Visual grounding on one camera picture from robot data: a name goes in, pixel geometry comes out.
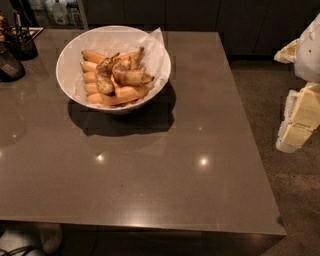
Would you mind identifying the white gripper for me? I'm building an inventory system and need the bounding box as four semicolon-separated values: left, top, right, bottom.
274;14;320;153

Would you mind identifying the long yellow front banana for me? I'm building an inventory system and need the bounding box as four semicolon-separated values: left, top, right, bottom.
87;85;150;106

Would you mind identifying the white plastic bottle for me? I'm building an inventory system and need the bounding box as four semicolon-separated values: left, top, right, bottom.
52;0;69;25

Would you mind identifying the white ceramic bowl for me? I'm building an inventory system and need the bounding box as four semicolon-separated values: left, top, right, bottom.
56;26;171;115

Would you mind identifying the yellow banana fourth row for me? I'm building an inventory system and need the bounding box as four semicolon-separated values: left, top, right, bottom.
84;83;98;94

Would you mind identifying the white object under table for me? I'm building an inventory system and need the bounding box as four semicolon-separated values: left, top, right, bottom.
0;223;63;256

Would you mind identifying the black wire utensil holder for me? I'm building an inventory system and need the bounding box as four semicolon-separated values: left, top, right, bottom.
4;10;38;61

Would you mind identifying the yellow banana second row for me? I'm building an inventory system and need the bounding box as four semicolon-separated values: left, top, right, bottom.
80;61;97;72

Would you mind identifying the brown spotted banana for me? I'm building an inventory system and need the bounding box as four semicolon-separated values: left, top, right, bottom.
112;65;154;86
95;54;118;96

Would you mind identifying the yellow banana top left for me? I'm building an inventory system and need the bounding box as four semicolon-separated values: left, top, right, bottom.
81;50;106;63

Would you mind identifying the yellow banana third row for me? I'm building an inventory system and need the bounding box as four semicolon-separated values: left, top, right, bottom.
83;71;95;83

